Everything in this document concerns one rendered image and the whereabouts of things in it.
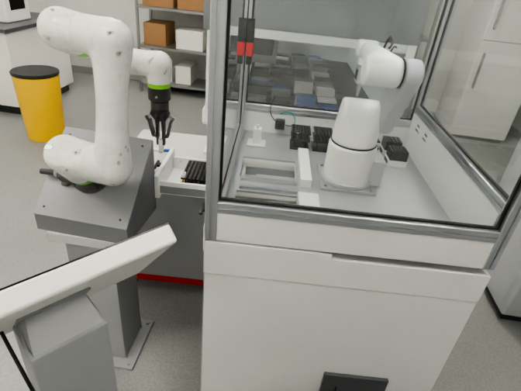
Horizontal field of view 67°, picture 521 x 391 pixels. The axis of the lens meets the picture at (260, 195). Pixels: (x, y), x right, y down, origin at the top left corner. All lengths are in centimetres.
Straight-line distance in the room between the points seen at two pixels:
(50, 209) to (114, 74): 64
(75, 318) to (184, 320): 140
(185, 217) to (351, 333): 101
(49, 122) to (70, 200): 272
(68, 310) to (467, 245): 114
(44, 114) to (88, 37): 306
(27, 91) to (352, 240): 351
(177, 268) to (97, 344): 136
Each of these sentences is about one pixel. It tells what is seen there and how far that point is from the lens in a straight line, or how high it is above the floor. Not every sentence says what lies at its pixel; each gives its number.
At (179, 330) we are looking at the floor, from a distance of 228.
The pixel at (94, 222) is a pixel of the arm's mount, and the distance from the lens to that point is 161.
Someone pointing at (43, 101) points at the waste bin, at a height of 42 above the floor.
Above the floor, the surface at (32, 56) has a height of 57.
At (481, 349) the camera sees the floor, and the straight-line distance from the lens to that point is 266.
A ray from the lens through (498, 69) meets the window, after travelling 120.
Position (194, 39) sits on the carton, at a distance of 554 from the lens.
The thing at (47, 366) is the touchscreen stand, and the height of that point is 98.
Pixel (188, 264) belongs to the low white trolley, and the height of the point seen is 24.
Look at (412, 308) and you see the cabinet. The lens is 155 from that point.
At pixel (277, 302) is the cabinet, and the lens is 147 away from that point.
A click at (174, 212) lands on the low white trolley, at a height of 58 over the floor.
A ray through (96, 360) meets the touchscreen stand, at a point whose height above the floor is 92.
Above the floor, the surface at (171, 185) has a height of 88.
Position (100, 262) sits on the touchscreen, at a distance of 88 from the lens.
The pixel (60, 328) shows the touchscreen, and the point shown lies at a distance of 97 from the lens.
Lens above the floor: 174
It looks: 31 degrees down
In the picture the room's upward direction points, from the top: 6 degrees clockwise
